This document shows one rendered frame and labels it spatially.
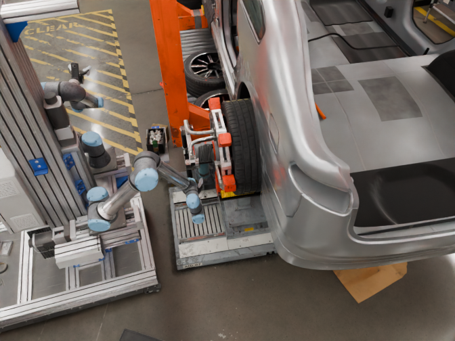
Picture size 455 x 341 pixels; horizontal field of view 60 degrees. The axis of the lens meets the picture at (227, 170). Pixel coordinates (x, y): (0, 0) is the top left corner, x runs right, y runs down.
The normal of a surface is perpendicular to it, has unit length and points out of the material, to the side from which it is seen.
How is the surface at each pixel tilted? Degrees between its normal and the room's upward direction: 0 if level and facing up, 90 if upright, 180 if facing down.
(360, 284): 2
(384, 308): 0
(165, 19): 90
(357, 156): 20
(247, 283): 0
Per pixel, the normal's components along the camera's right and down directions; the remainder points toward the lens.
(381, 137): 0.05, -0.36
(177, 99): 0.18, 0.72
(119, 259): -0.02, -0.68
